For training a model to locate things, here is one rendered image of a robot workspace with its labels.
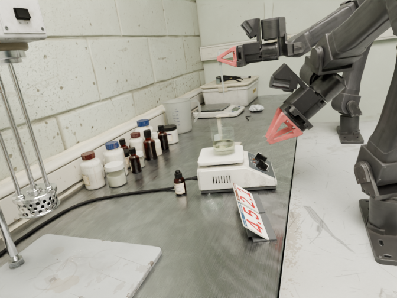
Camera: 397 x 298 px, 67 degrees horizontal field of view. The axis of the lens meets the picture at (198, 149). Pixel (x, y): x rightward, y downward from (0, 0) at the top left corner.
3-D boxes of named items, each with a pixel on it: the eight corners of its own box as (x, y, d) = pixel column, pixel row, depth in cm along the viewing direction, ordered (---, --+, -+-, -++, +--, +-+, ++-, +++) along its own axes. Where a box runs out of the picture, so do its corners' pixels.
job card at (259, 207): (257, 194, 75) (256, 179, 74) (265, 213, 67) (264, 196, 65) (233, 197, 75) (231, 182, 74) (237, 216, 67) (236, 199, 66)
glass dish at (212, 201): (219, 213, 69) (218, 204, 68) (198, 210, 72) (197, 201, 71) (227, 201, 74) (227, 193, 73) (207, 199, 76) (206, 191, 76)
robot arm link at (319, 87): (300, 83, 71) (324, 61, 69) (313, 97, 74) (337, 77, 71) (313, 95, 65) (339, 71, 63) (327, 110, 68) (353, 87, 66)
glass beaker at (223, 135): (210, 158, 80) (206, 128, 77) (215, 150, 85) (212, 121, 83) (236, 158, 77) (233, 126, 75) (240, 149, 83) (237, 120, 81)
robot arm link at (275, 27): (266, 18, 89) (305, 12, 90) (257, 20, 97) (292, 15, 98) (268, 58, 92) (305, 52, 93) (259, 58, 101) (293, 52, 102)
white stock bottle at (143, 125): (149, 148, 125) (144, 117, 121) (160, 149, 120) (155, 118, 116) (136, 153, 120) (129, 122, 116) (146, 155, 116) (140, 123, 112)
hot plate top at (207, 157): (243, 147, 86) (243, 144, 86) (244, 162, 75) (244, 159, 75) (201, 151, 88) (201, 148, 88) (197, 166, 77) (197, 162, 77)
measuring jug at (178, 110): (202, 125, 151) (199, 95, 147) (204, 131, 139) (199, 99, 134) (166, 129, 152) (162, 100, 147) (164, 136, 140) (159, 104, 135)
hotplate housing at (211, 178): (271, 169, 88) (270, 144, 86) (277, 190, 76) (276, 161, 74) (197, 175, 92) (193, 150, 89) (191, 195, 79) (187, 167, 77)
